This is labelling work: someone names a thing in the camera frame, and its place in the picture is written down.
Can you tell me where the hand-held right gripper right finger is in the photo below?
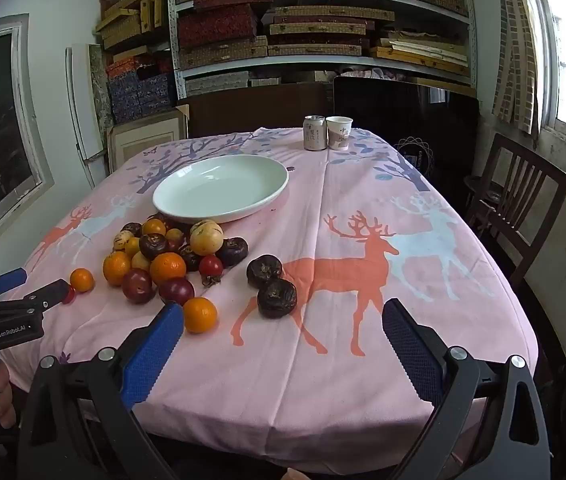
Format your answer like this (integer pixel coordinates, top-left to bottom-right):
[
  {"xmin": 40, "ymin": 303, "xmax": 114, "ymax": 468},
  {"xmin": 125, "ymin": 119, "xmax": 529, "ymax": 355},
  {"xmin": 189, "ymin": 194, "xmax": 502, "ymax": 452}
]
[{"xmin": 380, "ymin": 297, "xmax": 551, "ymax": 480}]

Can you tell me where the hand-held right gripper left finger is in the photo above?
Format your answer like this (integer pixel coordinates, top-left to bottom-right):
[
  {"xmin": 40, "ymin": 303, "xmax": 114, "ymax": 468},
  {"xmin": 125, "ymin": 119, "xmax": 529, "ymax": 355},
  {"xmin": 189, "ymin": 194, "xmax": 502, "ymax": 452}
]
[{"xmin": 17, "ymin": 301, "xmax": 186, "ymax": 480}]

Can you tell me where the orange mandarin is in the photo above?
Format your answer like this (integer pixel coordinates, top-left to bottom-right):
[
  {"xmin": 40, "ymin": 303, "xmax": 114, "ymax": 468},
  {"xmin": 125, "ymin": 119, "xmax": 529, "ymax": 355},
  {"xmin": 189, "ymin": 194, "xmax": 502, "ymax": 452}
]
[
  {"xmin": 102, "ymin": 251, "xmax": 132, "ymax": 287},
  {"xmin": 183, "ymin": 297, "xmax": 218, "ymax": 334},
  {"xmin": 149, "ymin": 252, "xmax": 187, "ymax": 286},
  {"xmin": 70, "ymin": 268, "xmax": 96, "ymax": 294}
]

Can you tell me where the dark red plum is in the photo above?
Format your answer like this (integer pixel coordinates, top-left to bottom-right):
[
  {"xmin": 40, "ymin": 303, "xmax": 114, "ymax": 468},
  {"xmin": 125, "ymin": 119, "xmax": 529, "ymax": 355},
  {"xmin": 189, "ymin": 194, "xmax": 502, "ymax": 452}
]
[
  {"xmin": 158, "ymin": 276, "xmax": 196, "ymax": 307},
  {"xmin": 122, "ymin": 268, "xmax": 155, "ymax": 304}
]

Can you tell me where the white plate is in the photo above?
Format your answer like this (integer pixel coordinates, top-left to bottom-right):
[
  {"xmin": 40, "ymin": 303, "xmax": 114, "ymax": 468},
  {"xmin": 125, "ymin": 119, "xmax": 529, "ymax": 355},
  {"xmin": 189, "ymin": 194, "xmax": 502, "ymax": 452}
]
[{"xmin": 152, "ymin": 154, "xmax": 290, "ymax": 224}]

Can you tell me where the person's left hand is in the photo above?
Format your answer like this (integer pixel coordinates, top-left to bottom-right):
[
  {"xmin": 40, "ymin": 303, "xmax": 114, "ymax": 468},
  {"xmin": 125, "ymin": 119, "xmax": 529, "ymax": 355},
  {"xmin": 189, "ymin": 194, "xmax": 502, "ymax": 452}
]
[{"xmin": 0, "ymin": 360, "xmax": 16, "ymax": 431}]

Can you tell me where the pink deer print tablecloth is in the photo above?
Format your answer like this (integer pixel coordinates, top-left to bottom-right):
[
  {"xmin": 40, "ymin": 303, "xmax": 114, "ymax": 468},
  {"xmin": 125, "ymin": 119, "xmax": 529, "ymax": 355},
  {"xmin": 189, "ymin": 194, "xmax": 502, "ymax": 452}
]
[{"xmin": 0, "ymin": 125, "xmax": 539, "ymax": 476}]

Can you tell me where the white leaning panel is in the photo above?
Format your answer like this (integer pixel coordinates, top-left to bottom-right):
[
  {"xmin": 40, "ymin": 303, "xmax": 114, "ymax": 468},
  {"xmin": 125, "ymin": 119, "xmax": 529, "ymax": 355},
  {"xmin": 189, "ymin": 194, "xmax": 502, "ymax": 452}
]
[{"xmin": 65, "ymin": 44, "xmax": 106, "ymax": 161}]

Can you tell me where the stack of blue floral boxes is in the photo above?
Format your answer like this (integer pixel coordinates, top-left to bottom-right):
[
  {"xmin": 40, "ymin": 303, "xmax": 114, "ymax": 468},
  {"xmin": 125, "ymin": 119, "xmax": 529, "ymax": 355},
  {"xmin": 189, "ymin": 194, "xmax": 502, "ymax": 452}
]
[{"xmin": 105, "ymin": 57, "xmax": 176, "ymax": 123}]

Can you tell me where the white paper cup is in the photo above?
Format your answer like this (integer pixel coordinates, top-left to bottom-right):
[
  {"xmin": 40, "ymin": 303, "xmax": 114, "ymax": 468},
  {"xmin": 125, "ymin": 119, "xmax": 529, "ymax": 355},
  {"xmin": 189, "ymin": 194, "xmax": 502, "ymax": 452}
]
[{"xmin": 325, "ymin": 116, "xmax": 353, "ymax": 151}]

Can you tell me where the dark wooden chair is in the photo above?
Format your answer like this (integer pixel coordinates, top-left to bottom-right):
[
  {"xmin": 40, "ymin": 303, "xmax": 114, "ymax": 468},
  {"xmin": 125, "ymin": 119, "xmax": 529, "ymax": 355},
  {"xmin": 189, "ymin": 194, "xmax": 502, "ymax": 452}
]
[{"xmin": 463, "ymin": 132, "xmax": 566, "ymax": 288}]

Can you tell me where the white drink can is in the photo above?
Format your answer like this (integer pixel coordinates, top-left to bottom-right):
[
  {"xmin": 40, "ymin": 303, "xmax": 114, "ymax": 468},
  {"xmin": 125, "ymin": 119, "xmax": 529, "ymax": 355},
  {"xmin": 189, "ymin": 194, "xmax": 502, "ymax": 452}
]
[{"xmin": 303, "ymin": 115, "xmax": 326, "ymax": 151}]

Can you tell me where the black glossy panel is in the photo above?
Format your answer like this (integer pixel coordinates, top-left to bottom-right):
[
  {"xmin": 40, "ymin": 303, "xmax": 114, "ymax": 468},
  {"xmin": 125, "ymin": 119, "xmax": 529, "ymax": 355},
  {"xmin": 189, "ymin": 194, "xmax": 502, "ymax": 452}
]
[{"xmin": 333, "ymin": 76, "xmax": 480, "ymax": 196}]

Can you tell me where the brown wooden board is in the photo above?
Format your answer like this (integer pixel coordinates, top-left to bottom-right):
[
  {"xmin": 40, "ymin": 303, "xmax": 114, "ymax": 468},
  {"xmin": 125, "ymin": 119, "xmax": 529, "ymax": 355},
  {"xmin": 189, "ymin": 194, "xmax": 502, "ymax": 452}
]
[{"xmin": 185, "ymin": 82, "xmax": 334, "ymax": 138}]

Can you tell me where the stack of yellow wooden boxes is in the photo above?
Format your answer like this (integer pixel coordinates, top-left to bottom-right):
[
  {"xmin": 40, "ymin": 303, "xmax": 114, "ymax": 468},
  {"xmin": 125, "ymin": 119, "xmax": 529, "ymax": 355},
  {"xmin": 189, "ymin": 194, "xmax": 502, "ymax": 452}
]
[{"xmin": 95, "ymin": 0, "xmax": 169, "ymax": 51}]

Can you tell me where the brick pattern curtain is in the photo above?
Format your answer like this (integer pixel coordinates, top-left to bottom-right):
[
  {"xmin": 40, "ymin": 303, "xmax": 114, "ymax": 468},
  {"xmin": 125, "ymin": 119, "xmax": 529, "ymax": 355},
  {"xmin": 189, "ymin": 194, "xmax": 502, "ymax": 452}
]
[{"xmin": 493, "ymin": 0, "xmax": 544, "ymax": 133}]

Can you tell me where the stack of woven flat boxes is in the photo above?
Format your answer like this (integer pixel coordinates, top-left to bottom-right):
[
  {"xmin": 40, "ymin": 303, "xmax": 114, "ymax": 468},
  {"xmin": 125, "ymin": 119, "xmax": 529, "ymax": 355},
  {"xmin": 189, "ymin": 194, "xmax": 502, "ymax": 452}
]
[{"xmin": 175, "ymin": 0, "xmax": 470, "ymax": 98}]

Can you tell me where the beige picture frame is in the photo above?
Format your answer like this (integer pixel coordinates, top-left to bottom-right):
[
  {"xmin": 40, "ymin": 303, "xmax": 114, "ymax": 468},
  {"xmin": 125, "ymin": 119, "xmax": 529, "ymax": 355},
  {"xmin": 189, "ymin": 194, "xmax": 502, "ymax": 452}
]
[{"xmin": 107, "ymin": 105, "xmax": 189, "ymax": 173}]

